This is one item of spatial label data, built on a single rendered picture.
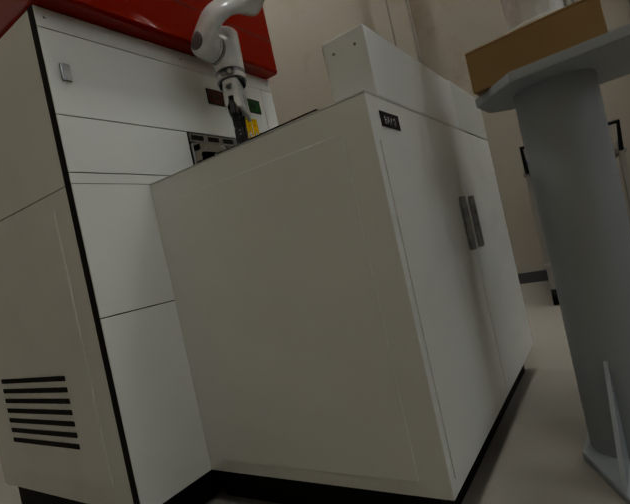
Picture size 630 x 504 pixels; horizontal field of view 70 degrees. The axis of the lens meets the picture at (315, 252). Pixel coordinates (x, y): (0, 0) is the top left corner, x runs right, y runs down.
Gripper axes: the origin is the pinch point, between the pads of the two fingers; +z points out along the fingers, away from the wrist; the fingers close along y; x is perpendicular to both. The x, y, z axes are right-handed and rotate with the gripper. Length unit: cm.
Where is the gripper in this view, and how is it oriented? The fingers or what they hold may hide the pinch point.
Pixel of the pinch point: (241, 135)
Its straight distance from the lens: 131.5
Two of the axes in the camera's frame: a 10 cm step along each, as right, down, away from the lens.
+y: 1.4, 1.2, 9.8
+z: 2.0, 9.7, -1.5
